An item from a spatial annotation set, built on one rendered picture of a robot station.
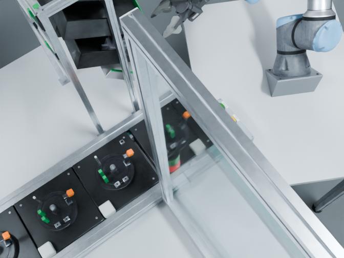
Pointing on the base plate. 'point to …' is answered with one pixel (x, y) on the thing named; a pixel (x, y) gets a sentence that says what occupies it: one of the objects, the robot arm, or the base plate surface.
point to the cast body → (109, 44)
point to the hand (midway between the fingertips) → (157, 25)
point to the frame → (231, 141)
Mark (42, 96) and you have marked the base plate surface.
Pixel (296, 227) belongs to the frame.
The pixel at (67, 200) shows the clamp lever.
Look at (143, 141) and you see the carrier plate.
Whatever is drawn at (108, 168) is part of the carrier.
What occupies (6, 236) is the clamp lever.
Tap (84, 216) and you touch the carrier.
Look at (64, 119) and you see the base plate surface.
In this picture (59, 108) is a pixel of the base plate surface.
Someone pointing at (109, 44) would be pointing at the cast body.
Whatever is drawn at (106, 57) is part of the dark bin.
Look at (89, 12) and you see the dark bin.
